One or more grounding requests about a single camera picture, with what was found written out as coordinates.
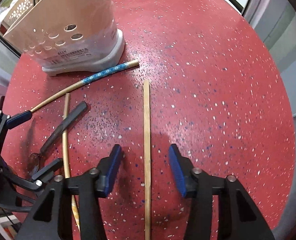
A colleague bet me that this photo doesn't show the blue patterned bamboo chopstick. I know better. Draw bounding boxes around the blue patterned bamboo chopstick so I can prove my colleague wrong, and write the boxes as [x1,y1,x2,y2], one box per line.
[31,60,139,113]

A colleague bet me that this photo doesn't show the beige plastic storage cart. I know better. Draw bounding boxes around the beige plastic storage cart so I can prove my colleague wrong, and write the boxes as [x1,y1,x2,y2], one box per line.
[0,0,34,27]

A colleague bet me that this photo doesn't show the dark spoon under chopsticks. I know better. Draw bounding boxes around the dark spoon under chopsticks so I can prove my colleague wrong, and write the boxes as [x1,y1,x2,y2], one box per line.
[27,100,88,176]

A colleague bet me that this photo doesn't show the bamboo chopstick yellow end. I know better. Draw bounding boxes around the bamboo chopstick yellow end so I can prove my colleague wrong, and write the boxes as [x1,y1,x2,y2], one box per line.
[62,93,80,230]

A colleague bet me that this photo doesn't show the beige utensil holder caddy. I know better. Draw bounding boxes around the beige utensil holder caddy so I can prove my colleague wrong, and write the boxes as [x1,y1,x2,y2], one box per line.
[4,0,125,76]

